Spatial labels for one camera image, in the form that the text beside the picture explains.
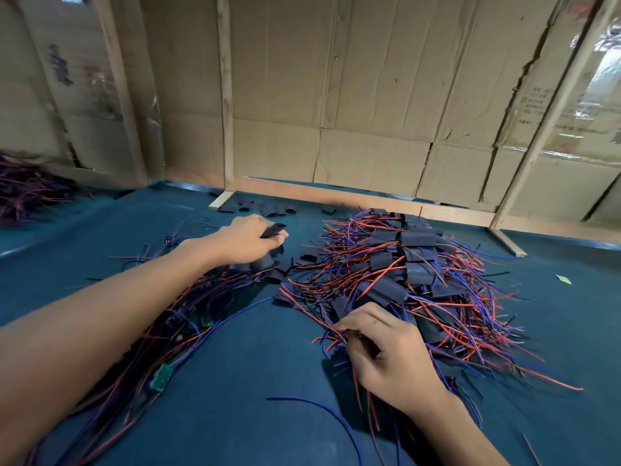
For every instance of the person's right hand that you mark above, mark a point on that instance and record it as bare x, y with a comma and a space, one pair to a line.
398, 359

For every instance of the person's left hand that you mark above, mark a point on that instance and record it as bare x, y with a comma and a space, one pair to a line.
243, 239

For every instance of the black heat-shrink sleeve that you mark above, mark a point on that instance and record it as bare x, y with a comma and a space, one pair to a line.
274, 231

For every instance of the pile of black sleeve pieces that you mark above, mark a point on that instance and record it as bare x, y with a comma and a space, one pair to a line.
272, 208

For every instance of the pile of sleeved wired boards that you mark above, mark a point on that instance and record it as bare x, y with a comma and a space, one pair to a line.
417, 272

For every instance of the pile of unsleeved wired boards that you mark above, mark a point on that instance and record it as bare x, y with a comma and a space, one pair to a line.
160, 373

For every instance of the person's left forearm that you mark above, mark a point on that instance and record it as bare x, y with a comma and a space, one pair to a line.
87, 335

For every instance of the wooden ledge board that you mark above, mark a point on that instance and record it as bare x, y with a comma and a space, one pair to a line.
388, 201

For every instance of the small green scrap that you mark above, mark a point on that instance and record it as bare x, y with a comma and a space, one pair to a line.
563, 279

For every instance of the clear plastic sheet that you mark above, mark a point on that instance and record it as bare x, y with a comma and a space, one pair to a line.
602, 92

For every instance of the thin wooden post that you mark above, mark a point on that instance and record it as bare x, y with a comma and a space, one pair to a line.
226, 92

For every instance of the wide wooden post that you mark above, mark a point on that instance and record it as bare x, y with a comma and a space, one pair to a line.
121, 92

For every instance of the pale slanted wooden post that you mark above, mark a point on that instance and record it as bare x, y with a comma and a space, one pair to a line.
548, 116

